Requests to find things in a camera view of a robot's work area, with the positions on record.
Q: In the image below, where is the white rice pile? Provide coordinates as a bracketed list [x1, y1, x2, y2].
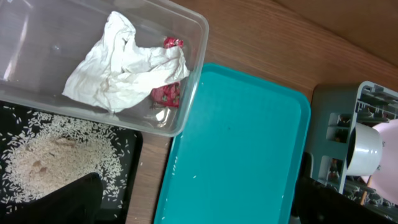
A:
[0, 105, 131, 218]

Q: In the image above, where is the red snack wrapper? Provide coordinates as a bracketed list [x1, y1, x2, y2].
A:
[150, 37, 183, 109]

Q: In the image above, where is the grey dishwasher rack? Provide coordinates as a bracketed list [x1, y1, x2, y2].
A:
[305, 81, 397, 194]

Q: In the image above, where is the white napkin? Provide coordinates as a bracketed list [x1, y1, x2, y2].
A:
[62, 11, 190, 113]

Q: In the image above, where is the large pink plate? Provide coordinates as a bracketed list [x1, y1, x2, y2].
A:
[370, 119, 397, 204]

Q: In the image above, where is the black plastic tray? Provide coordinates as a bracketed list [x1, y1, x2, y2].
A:
[0, 101, 144, 224]

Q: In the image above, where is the grey rice bowl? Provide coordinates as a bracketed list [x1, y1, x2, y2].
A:
[346, 123, 383, 176]

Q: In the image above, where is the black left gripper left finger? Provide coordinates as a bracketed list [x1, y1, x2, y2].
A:
[1, 172, 103, 224]

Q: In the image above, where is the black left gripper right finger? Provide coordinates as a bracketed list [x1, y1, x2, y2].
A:
[294, 177, 394, 224]

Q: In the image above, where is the teal serving tray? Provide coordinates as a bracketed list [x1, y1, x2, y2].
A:
[154, 63, 311, 224]

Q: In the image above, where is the clear plastic waste bin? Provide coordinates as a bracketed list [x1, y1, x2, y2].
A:
[1, 0, 209, 137]

